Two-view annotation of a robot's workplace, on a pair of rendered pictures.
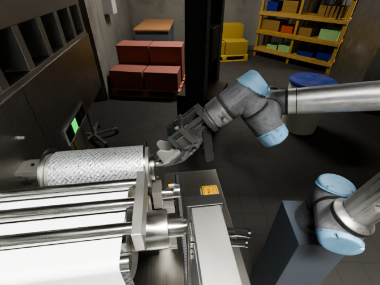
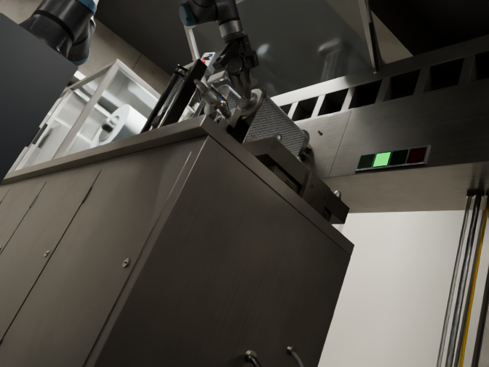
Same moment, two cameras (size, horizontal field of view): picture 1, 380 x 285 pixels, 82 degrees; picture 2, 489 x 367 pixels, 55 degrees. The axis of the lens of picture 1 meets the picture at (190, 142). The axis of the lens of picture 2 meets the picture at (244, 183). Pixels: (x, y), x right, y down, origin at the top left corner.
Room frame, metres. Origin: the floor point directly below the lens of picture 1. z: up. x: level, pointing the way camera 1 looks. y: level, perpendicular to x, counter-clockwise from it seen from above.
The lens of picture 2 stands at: (1.73, -0.47, 0.35)
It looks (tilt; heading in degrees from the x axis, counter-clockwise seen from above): 24 degrees up; 152
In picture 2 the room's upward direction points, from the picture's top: 23 degrees clockwise
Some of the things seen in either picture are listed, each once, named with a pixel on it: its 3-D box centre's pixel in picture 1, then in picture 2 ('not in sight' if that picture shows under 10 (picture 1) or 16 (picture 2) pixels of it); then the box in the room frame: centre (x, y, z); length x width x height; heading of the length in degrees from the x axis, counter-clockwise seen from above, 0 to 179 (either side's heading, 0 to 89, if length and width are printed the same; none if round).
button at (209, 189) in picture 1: (210, 193); not in sight; (0.64, -0.09, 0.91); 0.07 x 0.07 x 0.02; 7
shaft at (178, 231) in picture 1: (185, 225); (200, 85); (0.22, 0.01, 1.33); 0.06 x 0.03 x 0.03; 97
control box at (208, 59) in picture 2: not in sight; (207, 62); (-0.09, 0.08, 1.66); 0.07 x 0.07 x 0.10; 23
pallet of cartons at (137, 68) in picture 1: (149, 68); not in sight; (3.91, 0.72, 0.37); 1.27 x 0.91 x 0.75; 89
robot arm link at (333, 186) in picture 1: (331, 195); (67, 12); (0.50, -0.50, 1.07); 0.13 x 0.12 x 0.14; 160
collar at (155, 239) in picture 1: (150, 229); (210, 95); (0.21, 0.07, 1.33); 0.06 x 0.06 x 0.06; 7
